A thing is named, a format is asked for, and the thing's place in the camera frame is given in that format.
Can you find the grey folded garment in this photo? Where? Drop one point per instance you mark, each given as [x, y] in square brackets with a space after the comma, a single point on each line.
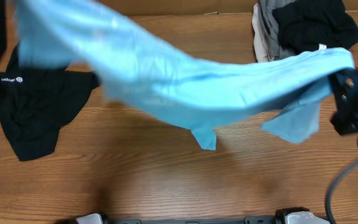
[270, 28]

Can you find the beige folded garment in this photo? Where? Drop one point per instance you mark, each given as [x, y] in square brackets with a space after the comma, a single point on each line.
[260, 44]

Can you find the black t-shirt on left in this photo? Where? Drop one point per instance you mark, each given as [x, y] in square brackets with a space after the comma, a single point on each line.
[36, 103]

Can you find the black folded garment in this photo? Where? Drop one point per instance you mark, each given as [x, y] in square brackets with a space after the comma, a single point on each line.
[304, 25]

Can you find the light blue printed t-shirt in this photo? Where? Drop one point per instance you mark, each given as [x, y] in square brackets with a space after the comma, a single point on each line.
[146, 72]

